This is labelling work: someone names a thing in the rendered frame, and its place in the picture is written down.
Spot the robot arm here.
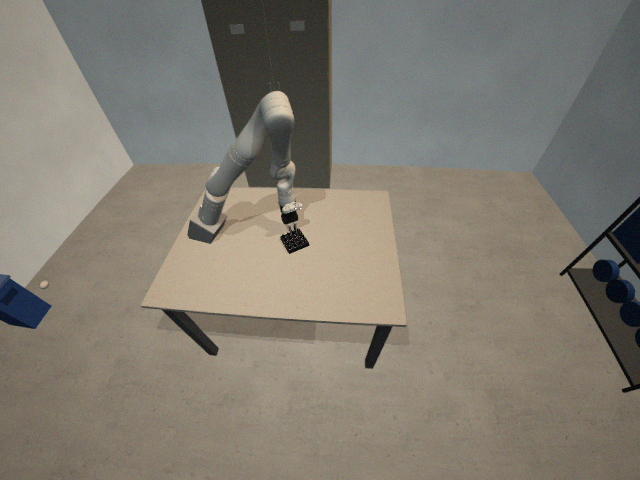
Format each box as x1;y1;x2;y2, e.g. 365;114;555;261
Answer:
198;91;295;226

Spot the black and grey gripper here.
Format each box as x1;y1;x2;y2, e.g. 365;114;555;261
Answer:
278;194;302;235

